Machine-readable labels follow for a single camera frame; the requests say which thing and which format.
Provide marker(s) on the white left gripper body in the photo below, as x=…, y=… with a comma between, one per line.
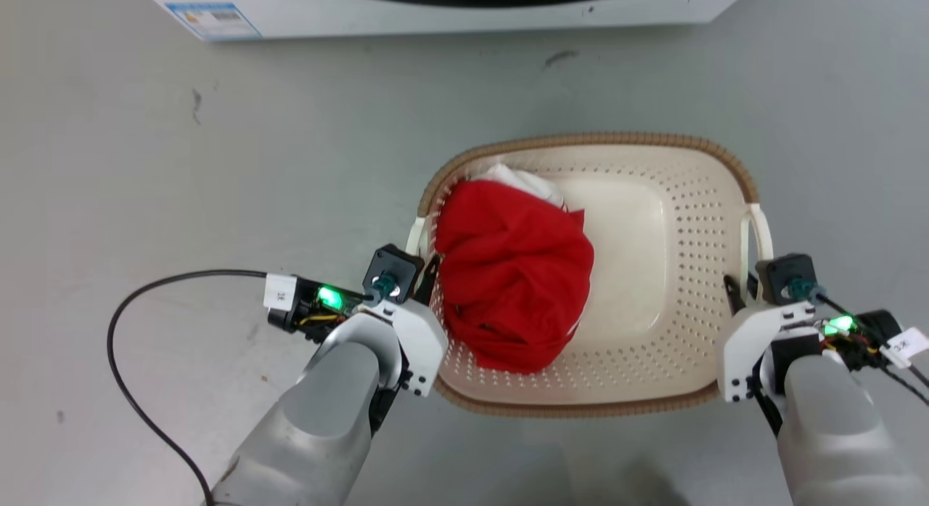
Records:
x=421, y=339

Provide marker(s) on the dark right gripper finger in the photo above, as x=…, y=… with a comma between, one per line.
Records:
x=734, y=295

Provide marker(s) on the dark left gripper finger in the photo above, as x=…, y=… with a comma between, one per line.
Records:
x=430, y=279

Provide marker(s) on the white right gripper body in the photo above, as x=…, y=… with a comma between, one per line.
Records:
x=744, y=346

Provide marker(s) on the cream perforated laundry basket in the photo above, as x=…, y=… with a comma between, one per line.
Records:
x=653, y=259

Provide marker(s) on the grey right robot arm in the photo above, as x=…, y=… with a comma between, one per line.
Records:
x=835, y=426

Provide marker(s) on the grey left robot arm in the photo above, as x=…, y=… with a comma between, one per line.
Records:
x=319, y=419

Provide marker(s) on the red garment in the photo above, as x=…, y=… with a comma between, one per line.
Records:
x=515, y=274

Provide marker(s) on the left wrist board green light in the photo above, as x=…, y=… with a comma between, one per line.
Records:
x=319, y=311

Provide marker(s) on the wrist board green light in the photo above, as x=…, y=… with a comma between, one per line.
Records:
x=856, y=335
x=319, y=311

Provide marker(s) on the right wrist board green light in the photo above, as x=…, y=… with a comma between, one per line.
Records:
x=856, y=335

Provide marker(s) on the white garment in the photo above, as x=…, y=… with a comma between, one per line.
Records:
x=526, y=183

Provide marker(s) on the white washing machine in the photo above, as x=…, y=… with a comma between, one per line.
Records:
x=450, y=16

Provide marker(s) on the blue white energy label sticker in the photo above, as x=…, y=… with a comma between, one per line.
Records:
x=214, y=19

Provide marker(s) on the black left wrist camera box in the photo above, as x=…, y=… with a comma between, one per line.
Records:
x=392, y=272

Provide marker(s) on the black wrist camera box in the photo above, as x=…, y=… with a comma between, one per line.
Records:
x=787, y=277
x=392, y=272

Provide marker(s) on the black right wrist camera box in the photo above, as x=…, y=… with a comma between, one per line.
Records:
x=787, y=277

